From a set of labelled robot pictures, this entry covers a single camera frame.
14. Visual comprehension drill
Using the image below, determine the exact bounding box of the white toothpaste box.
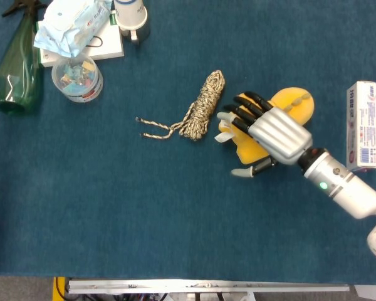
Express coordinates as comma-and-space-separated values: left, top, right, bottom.
346, 80, 376, 173

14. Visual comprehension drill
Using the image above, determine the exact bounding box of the aluminium frame rail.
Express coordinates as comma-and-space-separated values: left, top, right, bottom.
65, 278, 350, 295

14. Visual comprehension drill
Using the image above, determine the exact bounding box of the yellow plush toy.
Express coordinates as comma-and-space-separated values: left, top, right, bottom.
214, 88, 315, 165

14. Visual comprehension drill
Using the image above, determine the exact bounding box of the camouflage paracord rope bundle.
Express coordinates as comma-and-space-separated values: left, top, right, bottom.
135, 70, 226, 141

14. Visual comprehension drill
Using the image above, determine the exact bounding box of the blue table cloth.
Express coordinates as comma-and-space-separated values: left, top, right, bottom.
0, 0, 376, 281

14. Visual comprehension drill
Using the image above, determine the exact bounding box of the white cylindrical dispenser cup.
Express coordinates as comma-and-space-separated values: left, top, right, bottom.
113, 0, 152, 45

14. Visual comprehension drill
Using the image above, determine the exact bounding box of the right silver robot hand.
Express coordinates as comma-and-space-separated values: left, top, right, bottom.
216, 91, 313, 179

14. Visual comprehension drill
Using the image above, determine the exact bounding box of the green glass bottle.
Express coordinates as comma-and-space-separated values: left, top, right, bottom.
0, 1, 47, 115

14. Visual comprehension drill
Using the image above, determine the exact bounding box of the clear tub of binder clips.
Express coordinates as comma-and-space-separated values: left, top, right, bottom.
51, 53, 104, 103

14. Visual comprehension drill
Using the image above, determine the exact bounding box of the white flat box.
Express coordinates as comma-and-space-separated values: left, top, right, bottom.
37, 9, 125, 68

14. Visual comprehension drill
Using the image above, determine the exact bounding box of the blue wet wipes pack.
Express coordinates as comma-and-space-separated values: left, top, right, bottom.
33, 0, 113, 58

